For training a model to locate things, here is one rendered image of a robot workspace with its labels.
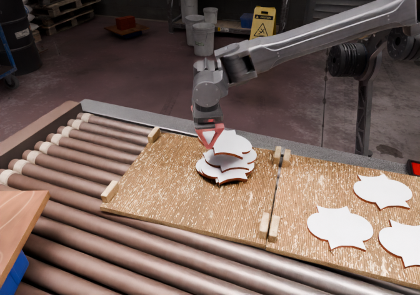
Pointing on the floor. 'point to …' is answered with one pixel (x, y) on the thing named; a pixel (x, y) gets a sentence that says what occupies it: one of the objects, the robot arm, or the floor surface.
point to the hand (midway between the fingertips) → (207, 137)
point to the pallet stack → (57, 2)
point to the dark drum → (17, 32)
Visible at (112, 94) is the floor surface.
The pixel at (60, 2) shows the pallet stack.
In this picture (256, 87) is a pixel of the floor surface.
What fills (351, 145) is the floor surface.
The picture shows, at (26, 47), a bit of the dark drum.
